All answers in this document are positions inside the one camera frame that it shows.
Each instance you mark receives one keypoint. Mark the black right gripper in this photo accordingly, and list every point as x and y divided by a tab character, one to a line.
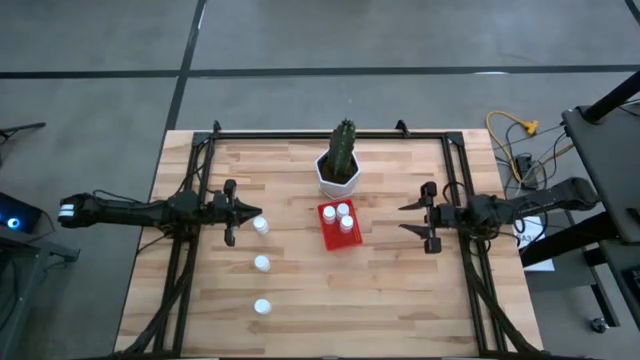
440	215

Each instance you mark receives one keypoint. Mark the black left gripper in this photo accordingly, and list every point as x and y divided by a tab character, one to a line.
225	210

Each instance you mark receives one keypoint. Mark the white pill bottle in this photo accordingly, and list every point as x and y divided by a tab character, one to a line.
342	210
262	306
260	225
262	263
329	214
346	223

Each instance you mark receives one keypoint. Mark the red plastic basket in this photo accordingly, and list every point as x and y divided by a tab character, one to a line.
340	242

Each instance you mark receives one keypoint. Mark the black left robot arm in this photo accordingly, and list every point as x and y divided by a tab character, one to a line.
130	212

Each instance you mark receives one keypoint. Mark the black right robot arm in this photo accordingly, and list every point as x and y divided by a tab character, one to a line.
550	197

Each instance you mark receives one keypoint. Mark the white hexagonal plant pot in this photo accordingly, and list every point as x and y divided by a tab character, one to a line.
337	190

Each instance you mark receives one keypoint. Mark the green cactus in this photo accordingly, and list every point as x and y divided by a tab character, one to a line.
341	147

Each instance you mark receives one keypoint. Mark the white paper sheet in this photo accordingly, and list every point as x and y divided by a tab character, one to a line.
532	235

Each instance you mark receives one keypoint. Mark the black power adapter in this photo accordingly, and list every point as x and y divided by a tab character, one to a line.
524	162

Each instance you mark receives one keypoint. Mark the black side table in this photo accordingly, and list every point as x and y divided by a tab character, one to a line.
610	170

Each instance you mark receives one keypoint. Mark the dark metal stand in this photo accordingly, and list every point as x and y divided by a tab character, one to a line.
50	250

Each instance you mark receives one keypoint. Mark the black caster wheel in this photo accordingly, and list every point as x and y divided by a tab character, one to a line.
597	325

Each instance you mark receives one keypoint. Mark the black box with blue light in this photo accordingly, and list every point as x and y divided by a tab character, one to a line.
25	215

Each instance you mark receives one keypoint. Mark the black tripod leg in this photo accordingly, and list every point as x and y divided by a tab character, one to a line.
22	128

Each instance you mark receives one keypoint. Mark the black metal table frame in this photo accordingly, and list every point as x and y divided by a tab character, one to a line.
300	135

